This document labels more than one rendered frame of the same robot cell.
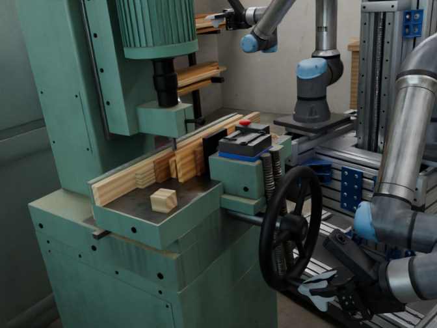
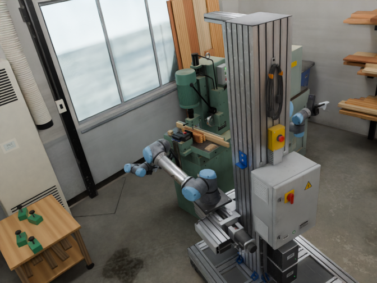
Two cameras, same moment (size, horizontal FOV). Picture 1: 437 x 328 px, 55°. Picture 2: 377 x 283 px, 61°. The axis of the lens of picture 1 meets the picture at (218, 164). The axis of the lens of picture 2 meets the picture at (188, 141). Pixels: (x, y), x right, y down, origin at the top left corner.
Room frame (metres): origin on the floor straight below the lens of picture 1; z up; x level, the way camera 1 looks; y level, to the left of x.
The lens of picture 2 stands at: (1.55, -2.49, 2.34)
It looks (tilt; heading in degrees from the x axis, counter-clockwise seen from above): 30 degrees down; 102
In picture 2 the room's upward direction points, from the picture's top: 8 degrees counter-clockwise
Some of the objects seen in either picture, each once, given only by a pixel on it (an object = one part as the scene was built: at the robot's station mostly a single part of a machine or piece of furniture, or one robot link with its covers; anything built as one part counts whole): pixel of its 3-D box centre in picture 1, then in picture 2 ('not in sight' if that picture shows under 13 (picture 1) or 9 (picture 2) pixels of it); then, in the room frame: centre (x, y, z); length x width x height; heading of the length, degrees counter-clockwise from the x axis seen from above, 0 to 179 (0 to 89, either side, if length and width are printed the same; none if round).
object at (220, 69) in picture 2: not in sight; (223, 73); (1.34, 0.28, 1.40); 0.10 x 0.06 x 0.16; 53
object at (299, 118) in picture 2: (268, 15); (299, 117); (1.91, -0.28, 1.21); 0.11 x 0.08 x 0.09; 52
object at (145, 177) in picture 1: (208, 144); (204, 136); (1.15, 0.02, 0.92); 0.56 x 0.02 x 0.04; 143
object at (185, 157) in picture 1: (209, 150); (192, 135); (1.03, 0.02, 0.94); 0.25 x 0.01 x 0.08; 143
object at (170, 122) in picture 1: (166, 121); (193, 121); (1.04, 0.13, 1.03); 0.14 x 0.07 x 0.09; 53
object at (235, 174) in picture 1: (248, 167); (182, 142); (0.95, -0.07, 0.92); 0.15 x 0.13 x 0.09; 143
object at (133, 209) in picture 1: (221, 177); (189, 143); (1.01, 0.00, 0.87); 0.61 x 0.30 x 0.06; 143
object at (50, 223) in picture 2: not in sight; (42, 243); (-0.29, -0.72, 0.32); 0.66 x 0.57 x 0.64; 141
